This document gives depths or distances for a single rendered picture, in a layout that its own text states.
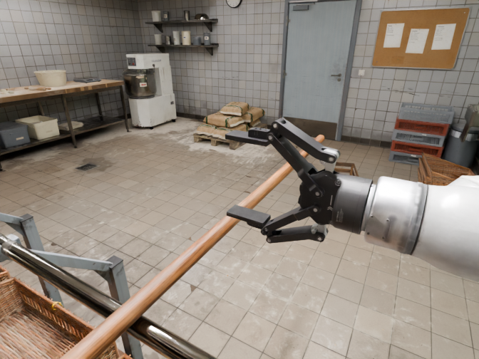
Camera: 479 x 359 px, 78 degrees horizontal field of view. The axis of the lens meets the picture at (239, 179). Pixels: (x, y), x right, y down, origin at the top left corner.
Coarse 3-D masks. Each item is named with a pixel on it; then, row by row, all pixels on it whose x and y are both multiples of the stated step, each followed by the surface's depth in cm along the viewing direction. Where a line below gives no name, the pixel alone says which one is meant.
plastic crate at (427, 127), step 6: (396, 120) 394; (402, 120) 390; (408, 120) 386; (414, 120) 383; (396, 126) 397; (402, 126) 407; (408, 126) 389; (414, 126) 385; (420, 126) 407; (426, 126) 378; (432, 126) 407; (438, 126) 403; (444, 126) 367; (426, 132) 380; (432, 132) 377; (438, 132) 373; (444, 132) 370
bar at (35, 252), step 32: (32, 224) 110; (0, 256) 59; (32, 256) 55; (64, 256) 72; (64, 288) 49; (96, 288) 49; (128, 288) 92; (128, 352) 101; (160, 352) 40; (192, 352) 38
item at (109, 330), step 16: (272, 176) 81; (256, 192) 72; (224, 224) 60; (208, 240) 55; (192, 256) 51; (160, 272) 47; (176, 272) 48; (144, 288) 44; (160, 288) 45; (128, 304) 41; (144, 304) 42; (112, 320) 39; (128, 320) 40; (96, 336) 37; (112, 336) 38; (80, 352) 35; (96, 352) 36
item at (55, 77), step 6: (36, 72) 452; (42, 72) 461; (48, 72) 468; (54, 72) 439; (60, 72) 445; (42, 78) 438; (48, 78) 439; (54, 78) 443; (60, 78) 449; (42, 84) 444; (48, 84) 444; (54, 84) 446; (60, 84) 452
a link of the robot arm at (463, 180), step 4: (464, 176) 46; (468, 176) 45; (472, 176) 45; (476, 176) 45; (456, 180) 46; (460, 180) 45; (464, 180) 45; (468, 180) 44; (472, 180) 44; (476, 180) 43; (448, 184) 47; (452, 184) 46; (456, 184) 45; (460, 184) 44; (464, 184) 44; (468, 184) 43; (472, 184) 43; (476, 184) 43
